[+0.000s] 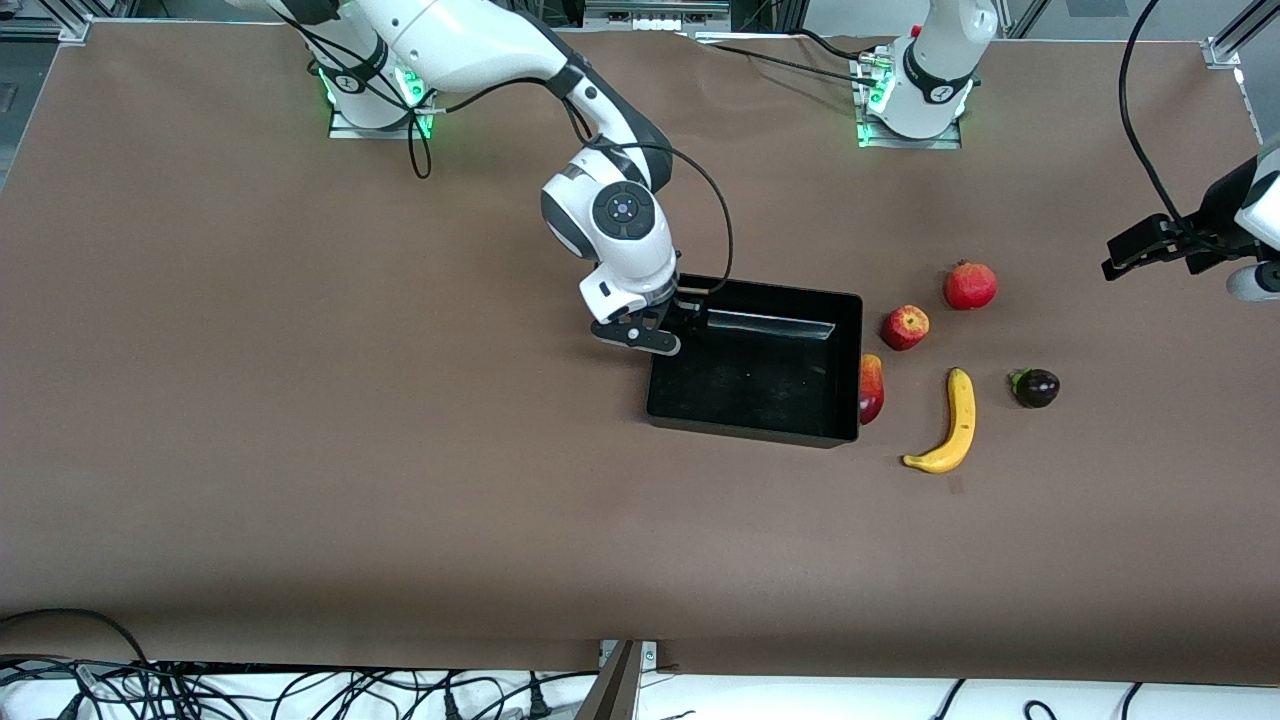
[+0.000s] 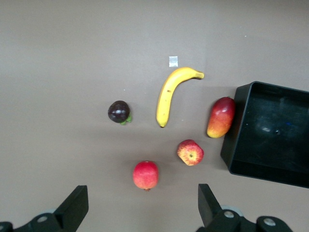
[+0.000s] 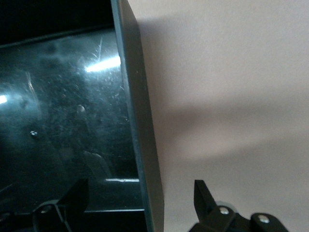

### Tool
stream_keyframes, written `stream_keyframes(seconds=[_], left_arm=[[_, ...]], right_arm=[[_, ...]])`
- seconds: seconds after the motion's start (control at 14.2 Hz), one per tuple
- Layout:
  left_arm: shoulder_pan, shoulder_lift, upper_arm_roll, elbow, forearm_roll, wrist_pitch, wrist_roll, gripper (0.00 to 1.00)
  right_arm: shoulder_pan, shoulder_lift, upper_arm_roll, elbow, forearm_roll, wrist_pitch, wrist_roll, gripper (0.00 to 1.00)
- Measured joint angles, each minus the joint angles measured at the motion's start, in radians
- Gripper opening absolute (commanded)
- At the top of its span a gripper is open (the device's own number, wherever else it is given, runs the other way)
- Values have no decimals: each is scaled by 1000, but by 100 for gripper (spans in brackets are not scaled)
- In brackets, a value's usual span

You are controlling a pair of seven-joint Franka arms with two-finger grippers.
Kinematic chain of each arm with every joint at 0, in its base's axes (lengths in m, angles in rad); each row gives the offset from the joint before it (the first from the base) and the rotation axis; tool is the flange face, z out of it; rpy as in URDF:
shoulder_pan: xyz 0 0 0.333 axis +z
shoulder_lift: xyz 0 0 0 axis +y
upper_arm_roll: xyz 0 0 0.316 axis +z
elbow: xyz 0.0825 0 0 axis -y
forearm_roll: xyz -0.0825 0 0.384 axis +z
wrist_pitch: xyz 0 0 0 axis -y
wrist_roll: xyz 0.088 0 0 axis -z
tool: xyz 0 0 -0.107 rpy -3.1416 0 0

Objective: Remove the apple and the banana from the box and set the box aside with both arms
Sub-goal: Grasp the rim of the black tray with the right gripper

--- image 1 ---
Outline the black plastic box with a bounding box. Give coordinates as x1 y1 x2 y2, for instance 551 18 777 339
645 272 864 449

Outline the red apple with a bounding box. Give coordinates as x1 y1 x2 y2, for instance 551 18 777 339
880 304 931 352

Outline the yellow banana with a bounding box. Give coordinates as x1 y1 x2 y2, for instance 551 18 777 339
902 367 977 475

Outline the dark purple eggplant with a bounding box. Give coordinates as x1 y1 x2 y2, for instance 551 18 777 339
1008 367 1061 409

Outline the red pomegranate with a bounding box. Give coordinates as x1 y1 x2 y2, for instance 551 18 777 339
943 260 999 312

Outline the red yellow mango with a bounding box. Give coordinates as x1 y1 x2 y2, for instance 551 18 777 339
858 354 886 426

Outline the aluminium profile corner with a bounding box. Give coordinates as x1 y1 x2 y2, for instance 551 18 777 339
0 15 93 46
1205 0 1280 69

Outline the white terminal strip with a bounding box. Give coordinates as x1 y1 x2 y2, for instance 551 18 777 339
585 0 731 31

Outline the brown table cover sheet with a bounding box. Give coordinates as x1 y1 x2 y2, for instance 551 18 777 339
0 20 1280 686

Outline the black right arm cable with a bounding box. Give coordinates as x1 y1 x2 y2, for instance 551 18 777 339
405 60 736 296

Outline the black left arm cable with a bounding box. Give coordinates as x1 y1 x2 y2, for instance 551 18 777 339
1118 0 1216 236

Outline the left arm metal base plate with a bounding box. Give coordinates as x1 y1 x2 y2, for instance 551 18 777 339
855 45 963 151

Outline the black cable to arm base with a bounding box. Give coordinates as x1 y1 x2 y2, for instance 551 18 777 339
695 30 881 83

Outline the dark background rack frame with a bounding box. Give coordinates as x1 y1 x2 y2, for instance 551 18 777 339
505 0 801 31

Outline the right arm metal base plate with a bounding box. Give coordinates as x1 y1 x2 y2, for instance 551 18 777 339
328 60 433 139

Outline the dark metal post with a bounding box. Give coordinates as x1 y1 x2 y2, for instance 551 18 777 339
575 640 641 720

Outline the black cable tangle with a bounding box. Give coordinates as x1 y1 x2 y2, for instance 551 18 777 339
0 655 601 720

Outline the black looped cable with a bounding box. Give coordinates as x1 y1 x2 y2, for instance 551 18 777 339
0 608 151 666

